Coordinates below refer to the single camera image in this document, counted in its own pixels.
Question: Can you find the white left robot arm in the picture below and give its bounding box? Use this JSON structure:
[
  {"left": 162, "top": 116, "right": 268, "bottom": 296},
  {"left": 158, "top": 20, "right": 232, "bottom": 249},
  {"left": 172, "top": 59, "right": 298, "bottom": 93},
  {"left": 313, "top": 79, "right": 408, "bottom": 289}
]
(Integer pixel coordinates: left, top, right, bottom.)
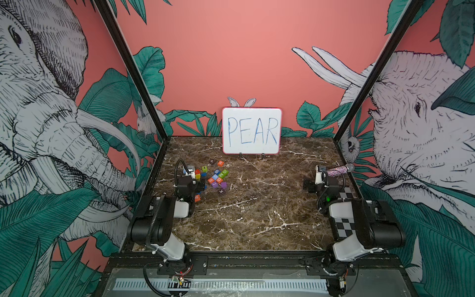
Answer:
[{"left": 127, "top": 176, "right": 198, "bottom": 261}]

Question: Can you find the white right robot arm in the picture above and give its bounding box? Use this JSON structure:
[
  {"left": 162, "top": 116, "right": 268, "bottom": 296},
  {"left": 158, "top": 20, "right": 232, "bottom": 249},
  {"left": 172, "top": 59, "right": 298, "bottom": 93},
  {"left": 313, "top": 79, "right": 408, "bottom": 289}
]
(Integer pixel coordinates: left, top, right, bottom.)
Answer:
[{"left": 303, "top": 177, "right": 406, "bottom": 267}]

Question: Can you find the glittery purple microphone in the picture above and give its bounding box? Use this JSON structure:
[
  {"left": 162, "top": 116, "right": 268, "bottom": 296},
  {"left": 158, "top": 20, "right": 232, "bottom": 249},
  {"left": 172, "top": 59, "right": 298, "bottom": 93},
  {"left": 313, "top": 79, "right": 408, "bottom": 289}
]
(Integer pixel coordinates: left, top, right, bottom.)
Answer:
[{"left": 327, "top": 163, "right": 355, "bottom": 177}]

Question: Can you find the black white checkerboard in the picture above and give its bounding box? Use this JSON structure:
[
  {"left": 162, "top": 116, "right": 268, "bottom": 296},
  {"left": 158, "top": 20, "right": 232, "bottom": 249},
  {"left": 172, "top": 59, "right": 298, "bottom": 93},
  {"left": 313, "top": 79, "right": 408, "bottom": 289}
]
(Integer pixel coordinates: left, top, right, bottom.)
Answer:
[{"left": 330, "top": 187, "right": 356, "bottom": 241}]

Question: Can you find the pink framed whiteboard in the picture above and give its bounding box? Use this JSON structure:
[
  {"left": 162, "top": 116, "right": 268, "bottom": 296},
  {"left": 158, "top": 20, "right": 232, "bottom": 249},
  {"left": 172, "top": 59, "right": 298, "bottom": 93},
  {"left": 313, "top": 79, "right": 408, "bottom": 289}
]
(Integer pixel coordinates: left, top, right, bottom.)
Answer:
[{"left": 222, "top": 107, "right": 283, "bottom": 155}]

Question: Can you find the white perforated strip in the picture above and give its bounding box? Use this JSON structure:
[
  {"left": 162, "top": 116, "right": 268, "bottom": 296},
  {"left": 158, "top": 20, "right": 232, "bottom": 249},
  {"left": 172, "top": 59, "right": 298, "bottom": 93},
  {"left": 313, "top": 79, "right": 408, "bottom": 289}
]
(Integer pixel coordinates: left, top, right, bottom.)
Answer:
[{"left": 112, "top": 278, "right": 329, "bottom": 292}]

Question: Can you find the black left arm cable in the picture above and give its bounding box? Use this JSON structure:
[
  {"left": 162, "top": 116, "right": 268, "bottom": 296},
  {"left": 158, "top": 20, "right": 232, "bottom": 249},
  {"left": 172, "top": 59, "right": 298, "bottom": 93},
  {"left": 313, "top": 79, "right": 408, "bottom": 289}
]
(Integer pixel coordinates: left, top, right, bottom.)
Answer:
[{"left": 174, "top": 158, "right": 190, "bottom": 186}]

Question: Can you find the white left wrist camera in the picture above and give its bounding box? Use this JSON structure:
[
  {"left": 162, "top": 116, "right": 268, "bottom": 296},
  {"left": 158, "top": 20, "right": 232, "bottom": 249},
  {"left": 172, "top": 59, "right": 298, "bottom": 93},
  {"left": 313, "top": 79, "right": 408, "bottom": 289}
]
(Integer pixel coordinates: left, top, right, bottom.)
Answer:
[{"left": 184, "top": 165, "right": 195, "bottom": 179}]

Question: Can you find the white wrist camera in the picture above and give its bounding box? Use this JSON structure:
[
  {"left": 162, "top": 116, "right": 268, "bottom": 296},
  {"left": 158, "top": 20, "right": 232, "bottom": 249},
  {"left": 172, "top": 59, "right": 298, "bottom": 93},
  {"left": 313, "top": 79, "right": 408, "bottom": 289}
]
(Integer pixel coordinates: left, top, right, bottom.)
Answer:
[
  {"left": 315, "top": 165, "right": 327, "bottom": 185},
  {"left": 184, "top": 165, "right": 195, "bottom": 179}
]

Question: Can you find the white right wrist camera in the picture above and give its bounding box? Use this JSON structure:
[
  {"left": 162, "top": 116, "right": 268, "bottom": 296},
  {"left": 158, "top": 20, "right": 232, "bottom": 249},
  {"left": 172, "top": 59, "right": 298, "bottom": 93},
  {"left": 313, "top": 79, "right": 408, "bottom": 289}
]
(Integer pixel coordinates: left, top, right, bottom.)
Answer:
[{"left": 315, "top": 165, "right": 327, "bottom": 185}]

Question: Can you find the black front frame rail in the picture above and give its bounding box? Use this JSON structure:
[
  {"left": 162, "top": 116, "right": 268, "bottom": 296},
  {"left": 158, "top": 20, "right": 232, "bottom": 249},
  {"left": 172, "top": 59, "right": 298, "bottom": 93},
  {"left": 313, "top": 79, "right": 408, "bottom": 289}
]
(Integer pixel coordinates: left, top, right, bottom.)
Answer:
[{"left": 104, "top": 251, "right": 403, "bottom": 278}]

